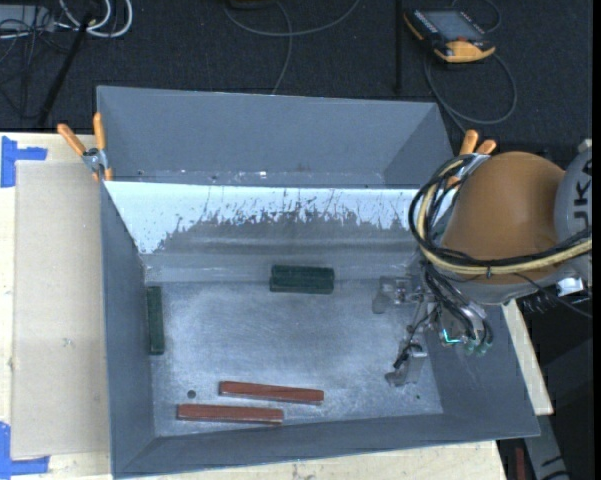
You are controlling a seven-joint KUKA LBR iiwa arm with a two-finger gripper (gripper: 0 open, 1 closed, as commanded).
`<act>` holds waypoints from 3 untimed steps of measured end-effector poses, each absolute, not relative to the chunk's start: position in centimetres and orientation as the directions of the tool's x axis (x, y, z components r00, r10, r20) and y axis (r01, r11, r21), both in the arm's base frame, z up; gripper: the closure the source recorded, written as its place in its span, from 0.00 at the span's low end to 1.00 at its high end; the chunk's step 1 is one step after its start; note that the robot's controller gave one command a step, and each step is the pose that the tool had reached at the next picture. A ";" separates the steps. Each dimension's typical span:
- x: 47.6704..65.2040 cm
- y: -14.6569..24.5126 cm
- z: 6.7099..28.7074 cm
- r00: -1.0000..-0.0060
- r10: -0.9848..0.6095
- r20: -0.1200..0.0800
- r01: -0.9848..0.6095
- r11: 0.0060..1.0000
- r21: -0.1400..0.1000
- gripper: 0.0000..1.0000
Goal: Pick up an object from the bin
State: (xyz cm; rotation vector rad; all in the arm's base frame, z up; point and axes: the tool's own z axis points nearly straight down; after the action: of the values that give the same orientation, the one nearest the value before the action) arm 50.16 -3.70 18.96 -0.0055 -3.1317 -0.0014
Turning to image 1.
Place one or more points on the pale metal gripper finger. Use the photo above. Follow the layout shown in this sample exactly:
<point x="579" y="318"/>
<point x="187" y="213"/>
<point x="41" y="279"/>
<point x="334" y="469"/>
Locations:
<point x="394" y="290"/>
<point x="409" y="368"/>

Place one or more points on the dark green flat block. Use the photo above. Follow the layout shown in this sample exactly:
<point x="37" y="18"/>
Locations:
<point x="302" y="279"/>
<point x="155" y="320"/>

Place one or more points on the grey metal bin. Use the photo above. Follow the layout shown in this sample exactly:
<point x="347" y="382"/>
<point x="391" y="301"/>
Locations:
<point x="280" y="338"/>

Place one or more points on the red-brown flat block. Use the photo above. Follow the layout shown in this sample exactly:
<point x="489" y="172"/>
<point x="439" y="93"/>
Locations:
<point x="272" y="393"/>
<point x="230" y="413"/>

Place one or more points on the pale cardboard board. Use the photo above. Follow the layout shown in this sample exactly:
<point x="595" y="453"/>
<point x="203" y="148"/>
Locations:
<point x="55" y="308"/>

